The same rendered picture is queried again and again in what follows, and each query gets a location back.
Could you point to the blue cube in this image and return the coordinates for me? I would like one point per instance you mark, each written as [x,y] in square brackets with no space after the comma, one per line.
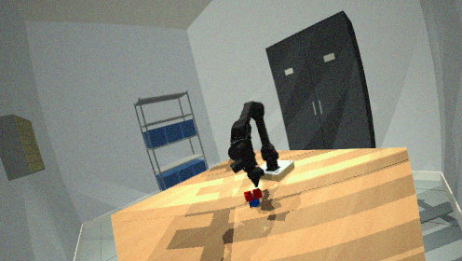
[255,202]

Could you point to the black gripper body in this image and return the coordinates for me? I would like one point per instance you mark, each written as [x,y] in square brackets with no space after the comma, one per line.
[253,171]

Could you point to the red cube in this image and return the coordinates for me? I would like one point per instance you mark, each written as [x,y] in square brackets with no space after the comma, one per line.
[257,193]
[248,196]

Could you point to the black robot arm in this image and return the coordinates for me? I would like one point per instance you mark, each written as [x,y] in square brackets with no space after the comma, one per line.
[241,138]

